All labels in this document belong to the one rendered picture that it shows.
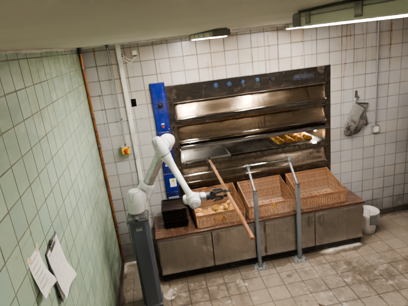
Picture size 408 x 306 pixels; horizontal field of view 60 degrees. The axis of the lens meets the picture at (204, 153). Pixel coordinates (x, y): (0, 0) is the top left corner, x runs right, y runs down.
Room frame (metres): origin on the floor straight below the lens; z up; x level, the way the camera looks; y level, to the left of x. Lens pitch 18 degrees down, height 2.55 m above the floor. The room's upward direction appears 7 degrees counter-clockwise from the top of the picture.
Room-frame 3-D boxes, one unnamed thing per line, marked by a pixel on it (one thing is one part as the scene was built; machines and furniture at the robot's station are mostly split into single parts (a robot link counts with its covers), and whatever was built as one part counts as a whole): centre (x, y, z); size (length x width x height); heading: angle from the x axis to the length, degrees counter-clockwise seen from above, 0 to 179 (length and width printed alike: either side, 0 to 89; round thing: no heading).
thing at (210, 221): (3.71, -0.07, 0.72); 0.56 x 0.49 x 0.28; 99
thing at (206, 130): (4.05, -0.62, 1.54); 1.79 x 0.11 x 0.19; 97
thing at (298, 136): (4.56, -1.14, 1.21); 0.61 x 0.48 x 0.06; 7
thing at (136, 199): (3.09, 0.70, 1.17); 0.18 x 0.16 x 0.22; 163
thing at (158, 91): (4.84, 0.54, 1.07); 1.93 x 0.16 x 2.15; 7
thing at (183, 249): (3.75, -0.54, 0.29); 2.42 x 0.56 x 0.58; 97
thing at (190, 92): (4.08, -0.61, 1.99); 1.80 x 0.08 x 0.21; 97
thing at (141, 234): (3.08, 0.70, 0.50); 0.21 x 0.21 x 1.00; 6
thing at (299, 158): (4.05, -0.62, 1.02); 1.79 x 0.11 x 0.19; 97
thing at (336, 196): (3.86, -1.27, 0.72); 0.56 x 0.49 x 0.28; 97
